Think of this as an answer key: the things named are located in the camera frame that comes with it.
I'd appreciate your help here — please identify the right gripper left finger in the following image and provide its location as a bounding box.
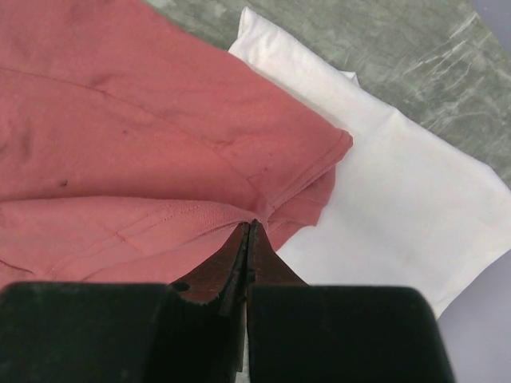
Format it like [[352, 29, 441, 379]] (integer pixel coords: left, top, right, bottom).
[[1, 223, 248, 382]]

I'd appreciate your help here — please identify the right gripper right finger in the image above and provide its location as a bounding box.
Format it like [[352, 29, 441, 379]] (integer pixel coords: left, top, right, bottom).
[[247, 221, 455, 382]]

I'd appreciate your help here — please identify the salmon pink t shirt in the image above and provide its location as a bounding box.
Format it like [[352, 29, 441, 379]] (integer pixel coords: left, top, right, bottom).
[[1, 1, 353, 285]]

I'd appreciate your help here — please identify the folded white t shirt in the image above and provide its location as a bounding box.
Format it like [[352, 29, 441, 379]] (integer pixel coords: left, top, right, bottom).
[[229, 8, 510, 315]]

